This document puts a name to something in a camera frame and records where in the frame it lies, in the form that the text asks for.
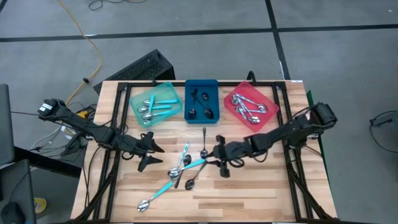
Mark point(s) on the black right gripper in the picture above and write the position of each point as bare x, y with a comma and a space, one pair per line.
236, 150

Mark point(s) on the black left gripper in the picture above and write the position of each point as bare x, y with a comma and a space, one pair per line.
130, 145

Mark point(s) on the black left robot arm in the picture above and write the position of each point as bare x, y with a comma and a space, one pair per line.
77, 123

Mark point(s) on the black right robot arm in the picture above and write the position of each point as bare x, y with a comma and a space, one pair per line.
289, 129

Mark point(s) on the translucent pink plastic bin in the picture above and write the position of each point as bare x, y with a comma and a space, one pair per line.
267, 116

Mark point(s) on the translucent teal plastic bin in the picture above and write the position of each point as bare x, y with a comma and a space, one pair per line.
164, 88

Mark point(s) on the blue plastic bin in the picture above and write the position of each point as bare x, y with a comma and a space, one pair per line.
202, 85

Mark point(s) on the yellow power plug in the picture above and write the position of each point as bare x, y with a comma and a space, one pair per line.
81, 114

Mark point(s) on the black perforated computer case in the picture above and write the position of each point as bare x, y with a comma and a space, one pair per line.
140, 68

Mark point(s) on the dark green board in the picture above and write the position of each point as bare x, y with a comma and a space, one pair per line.
321, 158

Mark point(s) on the black desk edge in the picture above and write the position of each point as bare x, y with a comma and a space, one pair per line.
46, 161

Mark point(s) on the yellow floor marker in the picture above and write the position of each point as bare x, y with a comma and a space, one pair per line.
41, 205

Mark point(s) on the dark grey panel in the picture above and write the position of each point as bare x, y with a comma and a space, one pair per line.
6, 124

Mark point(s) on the black rounded device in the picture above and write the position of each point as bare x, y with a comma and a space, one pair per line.
12, 214

